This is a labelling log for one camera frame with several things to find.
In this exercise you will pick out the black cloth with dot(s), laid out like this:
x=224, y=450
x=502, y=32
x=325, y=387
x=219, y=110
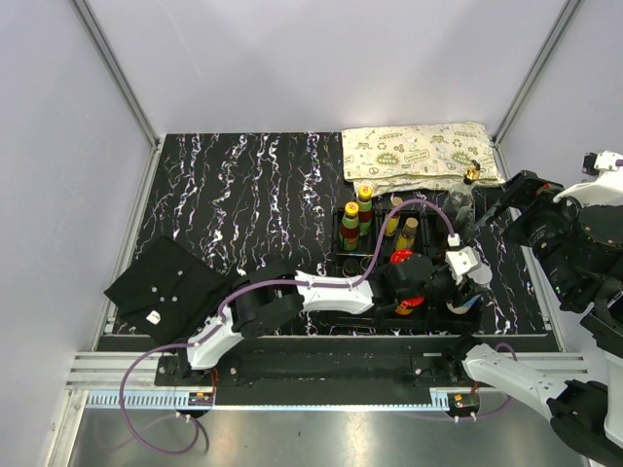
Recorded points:
x=167, y=292

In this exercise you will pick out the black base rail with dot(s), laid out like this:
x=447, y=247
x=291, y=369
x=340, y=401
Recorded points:
x=346, y=371

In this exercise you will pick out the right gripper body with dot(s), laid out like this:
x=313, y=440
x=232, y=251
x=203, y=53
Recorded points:
x=542, y=217

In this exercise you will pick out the red-lid chili sauce jar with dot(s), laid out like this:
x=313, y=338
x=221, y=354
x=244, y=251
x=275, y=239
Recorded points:
x=400, y=256
x=409, y=306

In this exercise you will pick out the yellow-label beige-cap bottle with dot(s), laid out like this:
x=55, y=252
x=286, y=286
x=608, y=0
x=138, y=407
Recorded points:
x=406, y=239
x=392, y=218

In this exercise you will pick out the white-lid granule jar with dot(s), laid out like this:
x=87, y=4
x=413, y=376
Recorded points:
x=482, y=275
x=463, y=300

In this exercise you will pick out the yellow-cap green-label bottle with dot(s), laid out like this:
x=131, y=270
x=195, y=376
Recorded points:
x=349, y=228
x=365, y=209

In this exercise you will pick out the black organizer tray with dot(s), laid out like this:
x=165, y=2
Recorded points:
x=390, y=284

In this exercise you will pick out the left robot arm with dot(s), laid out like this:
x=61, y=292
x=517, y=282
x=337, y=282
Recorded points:
x=257, y=307

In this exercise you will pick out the red-lid chili sauce jar front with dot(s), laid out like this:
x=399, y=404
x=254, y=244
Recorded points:
x=400, y=256

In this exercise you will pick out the glass oil bottle gold spout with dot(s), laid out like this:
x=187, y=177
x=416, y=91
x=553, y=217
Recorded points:
x=459, y=199

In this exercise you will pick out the patterned cream folded cloth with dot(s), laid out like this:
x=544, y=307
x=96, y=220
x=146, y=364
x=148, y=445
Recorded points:
x=393, y=159

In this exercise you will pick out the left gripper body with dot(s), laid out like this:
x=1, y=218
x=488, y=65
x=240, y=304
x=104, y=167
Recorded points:
x=447, y=287

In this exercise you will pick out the yellow-cap green-label bottle front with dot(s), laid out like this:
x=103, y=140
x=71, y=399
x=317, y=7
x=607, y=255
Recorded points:
x=349, y=228

